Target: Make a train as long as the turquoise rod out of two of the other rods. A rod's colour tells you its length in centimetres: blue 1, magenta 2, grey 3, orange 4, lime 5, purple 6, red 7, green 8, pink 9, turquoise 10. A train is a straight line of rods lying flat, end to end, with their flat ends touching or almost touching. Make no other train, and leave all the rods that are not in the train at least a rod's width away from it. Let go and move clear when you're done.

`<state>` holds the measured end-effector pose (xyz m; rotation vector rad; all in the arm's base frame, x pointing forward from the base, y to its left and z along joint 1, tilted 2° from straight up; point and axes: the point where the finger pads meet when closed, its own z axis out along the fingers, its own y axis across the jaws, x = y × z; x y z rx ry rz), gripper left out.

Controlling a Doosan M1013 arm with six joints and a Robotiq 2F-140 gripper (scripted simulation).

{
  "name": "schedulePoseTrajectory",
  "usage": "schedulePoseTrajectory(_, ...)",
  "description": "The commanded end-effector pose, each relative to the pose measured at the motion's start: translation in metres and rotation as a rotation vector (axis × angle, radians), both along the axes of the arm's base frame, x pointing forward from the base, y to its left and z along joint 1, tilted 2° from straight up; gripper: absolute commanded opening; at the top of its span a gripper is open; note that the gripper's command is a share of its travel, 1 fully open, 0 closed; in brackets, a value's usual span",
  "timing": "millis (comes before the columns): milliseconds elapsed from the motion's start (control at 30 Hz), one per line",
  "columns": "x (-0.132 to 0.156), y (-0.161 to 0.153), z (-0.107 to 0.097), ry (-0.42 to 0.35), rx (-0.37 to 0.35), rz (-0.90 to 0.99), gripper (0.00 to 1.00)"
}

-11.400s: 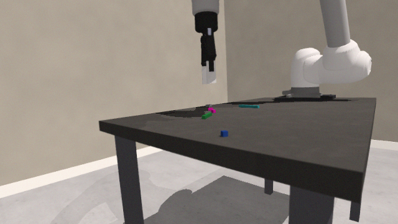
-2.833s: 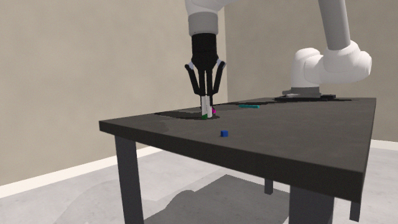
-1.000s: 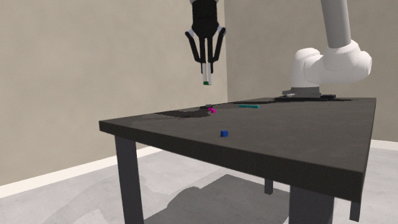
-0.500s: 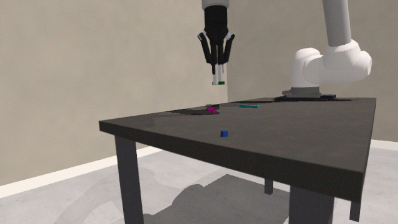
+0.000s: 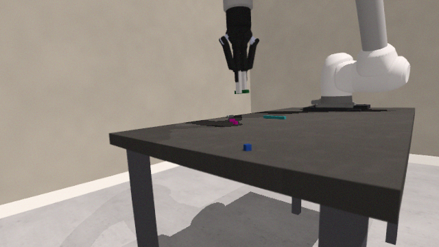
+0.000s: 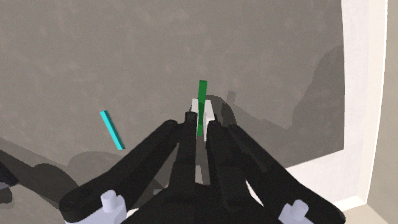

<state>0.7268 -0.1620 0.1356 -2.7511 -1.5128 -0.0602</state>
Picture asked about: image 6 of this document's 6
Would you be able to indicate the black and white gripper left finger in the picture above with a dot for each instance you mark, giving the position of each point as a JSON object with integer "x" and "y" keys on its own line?
{"x": 108, "y": 198}

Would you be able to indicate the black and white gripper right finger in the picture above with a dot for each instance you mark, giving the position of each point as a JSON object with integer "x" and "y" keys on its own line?
{"x": 282, "y": 194}

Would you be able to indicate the green rod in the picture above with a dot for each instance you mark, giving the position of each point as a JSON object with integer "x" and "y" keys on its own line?
{"x": 201, "y": 104}

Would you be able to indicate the turquoise rod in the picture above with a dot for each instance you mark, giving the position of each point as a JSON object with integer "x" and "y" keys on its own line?
{"x": 112, "y": 129}

